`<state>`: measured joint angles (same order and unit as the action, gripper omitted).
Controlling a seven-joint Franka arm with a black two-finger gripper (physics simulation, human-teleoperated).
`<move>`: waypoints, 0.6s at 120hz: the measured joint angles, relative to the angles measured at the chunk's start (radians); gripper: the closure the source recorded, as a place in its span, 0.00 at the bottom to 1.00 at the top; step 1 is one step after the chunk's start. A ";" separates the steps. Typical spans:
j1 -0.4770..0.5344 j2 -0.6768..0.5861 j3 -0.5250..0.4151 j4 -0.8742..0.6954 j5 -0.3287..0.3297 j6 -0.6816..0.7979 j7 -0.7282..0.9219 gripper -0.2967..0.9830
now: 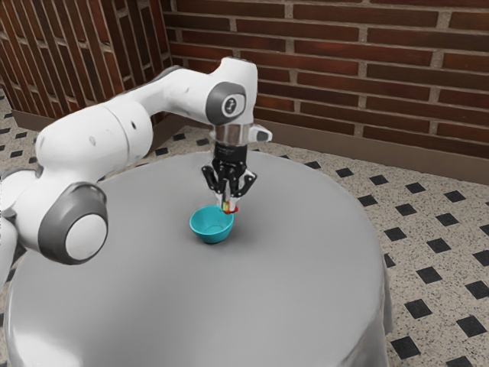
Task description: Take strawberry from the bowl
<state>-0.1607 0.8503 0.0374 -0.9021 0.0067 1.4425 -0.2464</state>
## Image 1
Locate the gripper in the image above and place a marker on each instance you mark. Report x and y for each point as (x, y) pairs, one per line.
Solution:
(230, 156)

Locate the small red green block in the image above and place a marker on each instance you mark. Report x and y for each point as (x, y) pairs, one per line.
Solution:
(229, 206)

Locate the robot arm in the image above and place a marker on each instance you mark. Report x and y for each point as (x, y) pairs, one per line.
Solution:
(114, 126)

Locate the teal bowl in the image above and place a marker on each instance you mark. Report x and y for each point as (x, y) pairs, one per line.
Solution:
(212, 226)

